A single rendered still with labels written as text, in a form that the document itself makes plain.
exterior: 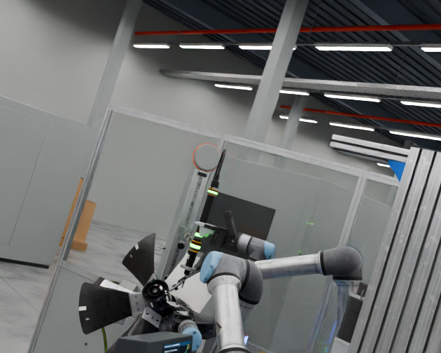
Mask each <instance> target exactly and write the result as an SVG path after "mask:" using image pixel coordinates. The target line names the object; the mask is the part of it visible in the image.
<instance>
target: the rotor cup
mask: <svg viewBox="0 0 441 353"><path fill-rule="evenodd" d="M153 289H157V292H156V293H153ZM142 297H143V300H144V303H145V306H146V307H149V308H150V309H152V310H153V311H155V312H156V313H158V314H159V315H160V316H161V317H162V318H161V321H164V320H166V319H168V318H170V317H171V316H172V315H173V314H174V311H173V310H172V309H170V308H168V307H165V305H170V304H169V303H167V298H166V297H168V299H169V300H168V301H170V302H175V303H176V299H175V297H174V296H173V295H171V293H170V290H169V286H168V285H167V283H166V282H164V281H162V280H160V279H155V280H152V281H150V282H148V283H147V284H146V285H145V286H144V287H143V289H142ZM151 303H152V304H153V307H152V306H151Z"/></svg>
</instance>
